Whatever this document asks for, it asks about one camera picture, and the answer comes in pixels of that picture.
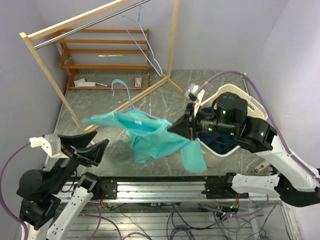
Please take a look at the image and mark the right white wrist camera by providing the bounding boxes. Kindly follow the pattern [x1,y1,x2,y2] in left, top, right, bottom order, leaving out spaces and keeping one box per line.
[184,83,205,116]

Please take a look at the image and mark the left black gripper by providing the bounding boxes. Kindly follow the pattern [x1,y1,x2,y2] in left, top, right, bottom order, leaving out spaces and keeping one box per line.
[47,129,109,193]

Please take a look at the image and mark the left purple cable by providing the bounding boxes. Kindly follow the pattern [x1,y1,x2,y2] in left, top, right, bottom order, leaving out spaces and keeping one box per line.
[0,142,32,240]

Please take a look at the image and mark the navy blue t shirt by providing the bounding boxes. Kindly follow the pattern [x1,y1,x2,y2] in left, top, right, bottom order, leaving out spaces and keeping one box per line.
[197,106,237,157]

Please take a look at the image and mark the wooden clothes rack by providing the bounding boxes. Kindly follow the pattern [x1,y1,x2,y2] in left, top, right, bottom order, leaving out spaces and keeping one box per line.
[19,0,183,133]

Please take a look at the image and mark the cream plastic laundry basket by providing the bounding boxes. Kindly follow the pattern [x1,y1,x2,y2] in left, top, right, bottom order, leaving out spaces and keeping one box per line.
[196,84,269,168]

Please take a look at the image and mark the small device on table edge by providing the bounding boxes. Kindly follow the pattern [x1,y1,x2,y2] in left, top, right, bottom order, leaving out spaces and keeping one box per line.
[252,160,271,174]

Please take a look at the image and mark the wooden shoe shelf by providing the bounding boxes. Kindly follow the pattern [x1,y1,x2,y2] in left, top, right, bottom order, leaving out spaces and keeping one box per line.
[55,28,151,90]

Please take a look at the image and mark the teal t shirt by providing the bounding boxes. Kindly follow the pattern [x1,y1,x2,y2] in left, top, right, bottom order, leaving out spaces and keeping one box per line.
[82,110,207,173]

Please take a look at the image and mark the light blue wire hanger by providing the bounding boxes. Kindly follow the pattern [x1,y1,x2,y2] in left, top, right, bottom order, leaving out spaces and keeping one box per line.
[116,0,164,77]

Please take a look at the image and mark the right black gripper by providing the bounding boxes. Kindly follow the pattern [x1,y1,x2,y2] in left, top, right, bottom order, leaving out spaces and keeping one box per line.
[168,102,238,141]

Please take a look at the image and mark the white red flat box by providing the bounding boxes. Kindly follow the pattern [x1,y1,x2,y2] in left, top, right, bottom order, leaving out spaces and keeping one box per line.
[73,78,111,88]

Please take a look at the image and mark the aluminium rail frame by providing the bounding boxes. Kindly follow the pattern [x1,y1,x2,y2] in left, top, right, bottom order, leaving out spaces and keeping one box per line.
[13,176,303,240]

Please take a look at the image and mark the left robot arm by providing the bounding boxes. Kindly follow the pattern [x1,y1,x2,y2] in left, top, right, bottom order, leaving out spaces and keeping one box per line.
[16,130,110,240]

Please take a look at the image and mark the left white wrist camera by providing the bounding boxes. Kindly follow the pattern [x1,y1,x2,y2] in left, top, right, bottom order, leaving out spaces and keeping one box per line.
[29,133,68,159]

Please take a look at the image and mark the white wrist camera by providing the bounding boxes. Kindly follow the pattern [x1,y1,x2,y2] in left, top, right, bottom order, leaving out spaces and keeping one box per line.
[29,133,68,159]
[184,83,205,116]

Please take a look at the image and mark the light blue hanger with teal shirt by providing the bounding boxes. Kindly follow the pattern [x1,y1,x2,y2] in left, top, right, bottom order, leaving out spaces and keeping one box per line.
[111,79,160,120]

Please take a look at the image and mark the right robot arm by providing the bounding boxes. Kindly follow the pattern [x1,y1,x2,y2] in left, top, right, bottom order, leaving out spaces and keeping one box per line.
[168,92,320,208]

